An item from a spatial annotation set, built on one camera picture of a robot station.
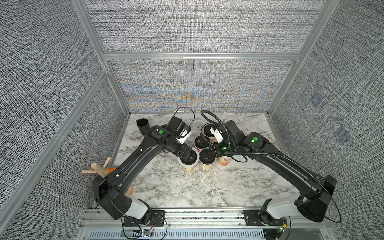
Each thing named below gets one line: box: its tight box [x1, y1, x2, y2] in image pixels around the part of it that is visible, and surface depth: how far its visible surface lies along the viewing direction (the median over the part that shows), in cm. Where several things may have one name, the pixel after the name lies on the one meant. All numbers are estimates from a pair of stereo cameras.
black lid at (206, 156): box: [199, 148, 216, 164], surface depth 77 cm
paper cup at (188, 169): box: [179, 162, 198, 174], surface depth 76 cm
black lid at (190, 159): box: [180, 150, 198, 165], surface depth 76 cm
